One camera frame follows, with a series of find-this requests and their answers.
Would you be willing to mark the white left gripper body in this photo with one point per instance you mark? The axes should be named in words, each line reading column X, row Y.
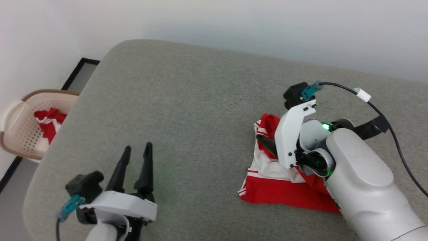
column 127, row 204

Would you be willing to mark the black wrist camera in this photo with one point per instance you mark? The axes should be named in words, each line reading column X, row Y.
column 293, row 93
column 85, row 184

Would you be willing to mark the beige plastic laundry basket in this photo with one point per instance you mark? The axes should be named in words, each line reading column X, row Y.
column 23, row 134

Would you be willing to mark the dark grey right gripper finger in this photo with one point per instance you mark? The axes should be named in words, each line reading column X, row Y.
column 269, row 144

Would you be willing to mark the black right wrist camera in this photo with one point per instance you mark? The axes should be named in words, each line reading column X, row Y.
column 293, row 93

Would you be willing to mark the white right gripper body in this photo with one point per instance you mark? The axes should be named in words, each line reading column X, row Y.
column 287, row 140

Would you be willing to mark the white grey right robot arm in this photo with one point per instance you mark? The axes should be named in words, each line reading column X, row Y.
column 361, row 174

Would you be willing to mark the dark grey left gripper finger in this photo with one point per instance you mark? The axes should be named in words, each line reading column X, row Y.
column 145, row 177
column 118, row 177

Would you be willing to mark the black skirting strip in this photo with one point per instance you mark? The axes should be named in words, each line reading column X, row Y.
column 89, row 61

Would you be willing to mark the crumpled red white clothing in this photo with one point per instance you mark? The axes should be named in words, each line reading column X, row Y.
column 50, row 129

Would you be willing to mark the red garment with white stripes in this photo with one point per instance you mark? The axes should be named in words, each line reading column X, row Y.
column 277, row 194

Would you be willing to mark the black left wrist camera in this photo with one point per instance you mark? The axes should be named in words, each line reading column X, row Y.
column 85, row 184

